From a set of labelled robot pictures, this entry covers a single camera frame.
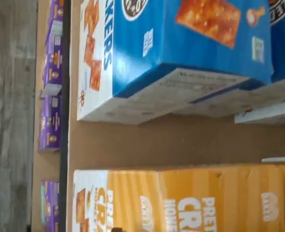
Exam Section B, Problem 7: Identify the purple snack box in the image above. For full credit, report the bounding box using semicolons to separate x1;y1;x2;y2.
46;0;64;37
40;179;61;232
37;95;62;153
40;33;63;99

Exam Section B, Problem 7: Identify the dark metal shelf unit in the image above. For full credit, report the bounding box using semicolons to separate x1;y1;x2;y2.
27;0;285;232

